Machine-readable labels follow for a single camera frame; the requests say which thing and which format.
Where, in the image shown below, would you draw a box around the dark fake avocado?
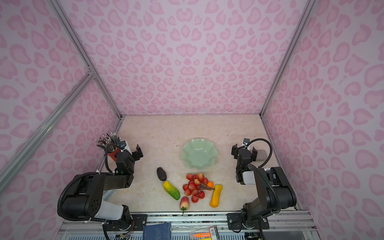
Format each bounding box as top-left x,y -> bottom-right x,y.
157,167 -> 167,182

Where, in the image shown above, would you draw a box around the green yellow fake fruit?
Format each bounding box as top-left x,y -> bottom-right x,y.
163,181 -> 181,200

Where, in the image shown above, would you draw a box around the yellow orange fake fruit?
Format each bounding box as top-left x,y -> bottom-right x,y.
210,185 -> 223,208

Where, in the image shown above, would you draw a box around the red fake peach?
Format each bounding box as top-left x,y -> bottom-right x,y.
180,197 -> 190,212

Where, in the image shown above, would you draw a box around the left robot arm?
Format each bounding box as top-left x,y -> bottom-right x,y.
57,146 -> 144,231

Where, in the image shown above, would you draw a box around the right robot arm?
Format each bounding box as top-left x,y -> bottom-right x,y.
227,145 -> 297,233

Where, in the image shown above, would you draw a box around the green scalloped fruit bowl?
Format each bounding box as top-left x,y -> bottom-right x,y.
181,138 -> 219,171

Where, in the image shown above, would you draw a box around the small orange fake fruit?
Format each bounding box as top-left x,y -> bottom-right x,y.
207,181 -> 214,188

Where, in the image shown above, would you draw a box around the red fake grape bunch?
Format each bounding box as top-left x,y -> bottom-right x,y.
183,173 -> 215,203

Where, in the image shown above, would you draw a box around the grey stone block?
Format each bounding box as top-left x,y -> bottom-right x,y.
256,150 -> 269,162

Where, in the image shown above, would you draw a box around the red pencil cup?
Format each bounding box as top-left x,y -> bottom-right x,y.
108,149 -> 121,162

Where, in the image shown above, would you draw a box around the pencils bundle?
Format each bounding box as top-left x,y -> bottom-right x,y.
95,132 -> 121,150

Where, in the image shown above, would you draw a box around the blue box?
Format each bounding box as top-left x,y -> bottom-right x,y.
142,223 -> 172,240

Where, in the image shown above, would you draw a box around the orange marker pack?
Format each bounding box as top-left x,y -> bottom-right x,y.
189,226 -> 220,240

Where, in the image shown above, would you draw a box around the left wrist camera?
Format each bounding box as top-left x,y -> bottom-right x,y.
119,140 -> 131,152

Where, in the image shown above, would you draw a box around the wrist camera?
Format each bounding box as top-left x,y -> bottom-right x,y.
243,138 -> 251,148
119,140 -> 131,152

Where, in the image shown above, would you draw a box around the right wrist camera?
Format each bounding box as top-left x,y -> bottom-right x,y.
243,138 -> 251,148

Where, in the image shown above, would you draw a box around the aluminium diagonal frame bar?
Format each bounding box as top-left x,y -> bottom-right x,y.
1,71 -> 94,193

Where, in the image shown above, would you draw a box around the aluminium frame post right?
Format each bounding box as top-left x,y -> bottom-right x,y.
260,0 -> 318,119

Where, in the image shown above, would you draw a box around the aluminium frame post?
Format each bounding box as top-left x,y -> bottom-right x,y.
47,0 -> 123,120
260,0 -> 318,119

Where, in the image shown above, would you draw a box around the aluminium frame post left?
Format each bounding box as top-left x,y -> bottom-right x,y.
47,0 -> 123,120

